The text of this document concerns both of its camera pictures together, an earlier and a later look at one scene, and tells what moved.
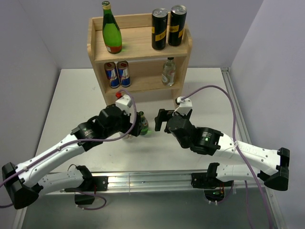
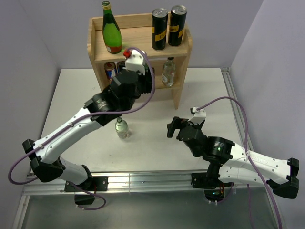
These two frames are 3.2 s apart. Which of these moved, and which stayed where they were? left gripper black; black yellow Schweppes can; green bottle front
Moved: left gripper black
Stayed: black yellow Schweppes can; green bottle front
